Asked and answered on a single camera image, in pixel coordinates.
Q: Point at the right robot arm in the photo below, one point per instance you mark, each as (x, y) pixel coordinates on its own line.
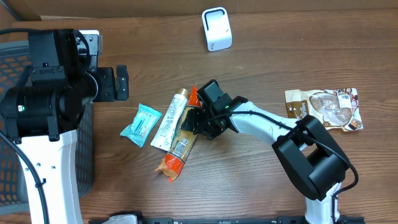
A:
(311, 158)

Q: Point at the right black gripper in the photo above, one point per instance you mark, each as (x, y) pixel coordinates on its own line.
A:
(198, 121)

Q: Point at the orange cracker sleeve package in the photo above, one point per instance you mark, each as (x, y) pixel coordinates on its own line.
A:
(174, 160)

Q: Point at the grey plastic basket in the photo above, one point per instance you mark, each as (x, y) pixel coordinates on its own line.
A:
(15, 56)

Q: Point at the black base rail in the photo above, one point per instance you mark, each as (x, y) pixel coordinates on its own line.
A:
(139, 218)

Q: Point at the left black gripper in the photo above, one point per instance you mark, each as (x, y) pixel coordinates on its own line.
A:
(106, 79)

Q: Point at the white barcode scanner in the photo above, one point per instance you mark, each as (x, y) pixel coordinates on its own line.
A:
(217, 29)

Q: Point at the teal snack packet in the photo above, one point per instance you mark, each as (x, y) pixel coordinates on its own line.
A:
(143, 123)

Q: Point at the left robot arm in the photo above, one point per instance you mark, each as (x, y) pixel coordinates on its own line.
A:
(42, 115)

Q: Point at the white gold tube package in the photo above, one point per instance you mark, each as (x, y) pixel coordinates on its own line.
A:
(165, 134)

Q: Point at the brown white cookie pouch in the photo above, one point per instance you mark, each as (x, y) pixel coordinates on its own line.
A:
(338, 108)

